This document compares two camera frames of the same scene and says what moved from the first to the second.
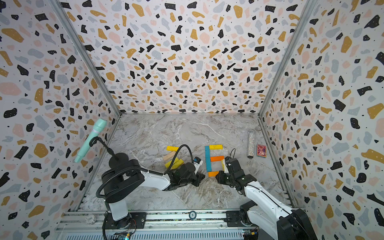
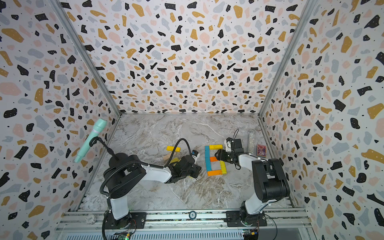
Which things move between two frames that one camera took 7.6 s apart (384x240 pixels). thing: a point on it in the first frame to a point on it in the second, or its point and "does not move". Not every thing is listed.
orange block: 216,158 does not move
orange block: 212,174 does not move
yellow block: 172,148 does not move
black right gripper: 221,179 to 222,155
